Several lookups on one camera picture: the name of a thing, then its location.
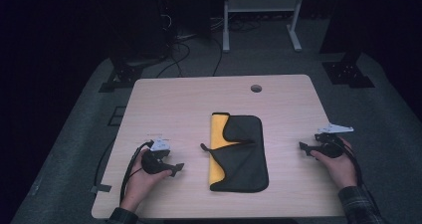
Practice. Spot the black and yellow cloth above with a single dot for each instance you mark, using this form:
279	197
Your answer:
242	164

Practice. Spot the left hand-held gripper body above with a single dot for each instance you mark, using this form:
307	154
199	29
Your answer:
152	164

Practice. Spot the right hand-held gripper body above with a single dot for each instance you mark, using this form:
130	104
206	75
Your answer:
331	147

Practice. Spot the grey tape strip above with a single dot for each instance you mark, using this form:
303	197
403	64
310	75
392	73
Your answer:
100	188

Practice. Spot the black metal stand base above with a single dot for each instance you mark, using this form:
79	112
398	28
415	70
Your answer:
122	74
348	73

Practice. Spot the person's right hand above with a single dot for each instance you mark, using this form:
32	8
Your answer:
341	171

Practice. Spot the white metal desk frame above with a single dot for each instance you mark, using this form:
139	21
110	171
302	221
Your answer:
262	4

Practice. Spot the person's left hand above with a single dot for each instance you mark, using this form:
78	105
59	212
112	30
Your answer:
139	184

